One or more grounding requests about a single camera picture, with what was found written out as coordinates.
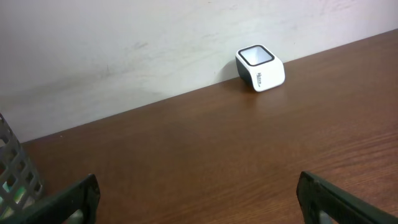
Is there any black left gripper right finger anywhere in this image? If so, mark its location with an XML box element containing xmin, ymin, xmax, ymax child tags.
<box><xmin>296</xmin><ymin>171</ymin><xmax>397</xmax><ymax>224</ymax></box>

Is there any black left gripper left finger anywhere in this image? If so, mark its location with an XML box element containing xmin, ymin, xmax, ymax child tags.
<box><xmin>1</xmin><ymin>174</ymin><xmax>101</xmax><ymax>224</ymax></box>

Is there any white barcode scanner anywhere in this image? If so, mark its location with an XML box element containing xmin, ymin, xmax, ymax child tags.
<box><xmin>235</xmin><ymin>44</ymin><xmax>285</xmax><ymax>92</ymax></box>

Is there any grey plastic shopping basket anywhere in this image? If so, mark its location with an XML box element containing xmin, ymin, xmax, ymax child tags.
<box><xmin>1</xmin><ymin>116</ymin><xmax>44</xmax><ymax>220</ymax></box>

